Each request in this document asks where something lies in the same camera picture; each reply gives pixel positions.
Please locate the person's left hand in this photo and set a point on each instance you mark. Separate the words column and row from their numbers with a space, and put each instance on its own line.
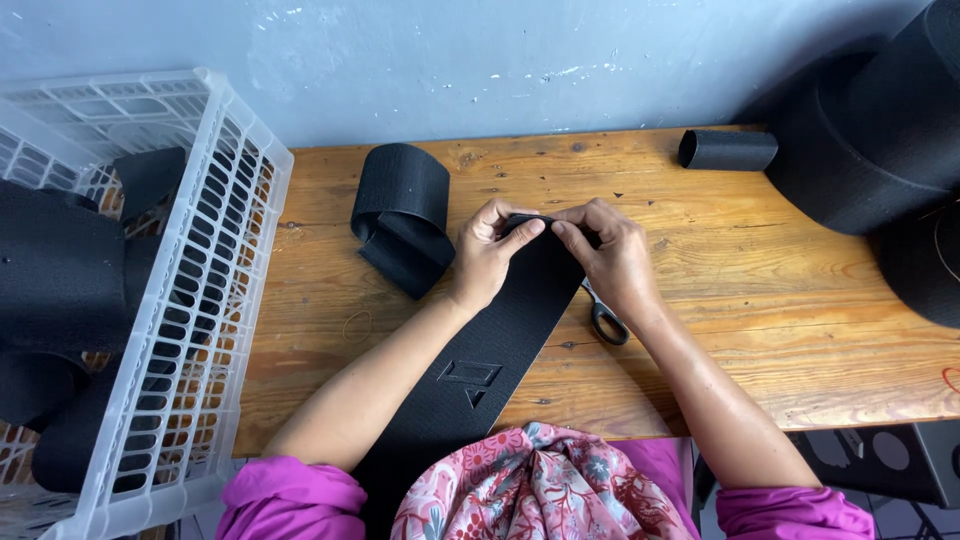
column 480, row 259

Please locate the person's right hand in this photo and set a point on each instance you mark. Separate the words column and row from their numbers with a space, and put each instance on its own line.
column 619, row 262

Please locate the folded black webbing piece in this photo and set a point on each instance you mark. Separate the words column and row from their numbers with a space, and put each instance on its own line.
column 403, row 217

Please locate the tan rubber band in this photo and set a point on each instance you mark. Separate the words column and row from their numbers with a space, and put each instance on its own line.
column 358, row 327

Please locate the small black webbing roll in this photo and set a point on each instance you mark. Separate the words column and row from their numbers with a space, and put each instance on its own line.
column 726, row 150

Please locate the pink floral headscarf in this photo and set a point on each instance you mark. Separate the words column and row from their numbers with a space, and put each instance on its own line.
column 540, row 484

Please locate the large black webbing spool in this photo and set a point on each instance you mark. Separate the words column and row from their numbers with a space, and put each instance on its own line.
column 874, row 124

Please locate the magenta shirt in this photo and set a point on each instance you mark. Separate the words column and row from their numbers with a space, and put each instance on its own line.
column 300, row 499

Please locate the black webbing spool with thread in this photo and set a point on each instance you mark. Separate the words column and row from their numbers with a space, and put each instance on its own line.
column 921, row 262

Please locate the grey box under table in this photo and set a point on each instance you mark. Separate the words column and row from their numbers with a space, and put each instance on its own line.
column 877, row 457

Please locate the white plastic basket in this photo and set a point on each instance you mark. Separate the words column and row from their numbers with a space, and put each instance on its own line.
column 142, row 300

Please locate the black webbing pieces heap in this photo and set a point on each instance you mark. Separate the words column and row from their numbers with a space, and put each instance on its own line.
column 71, row 300

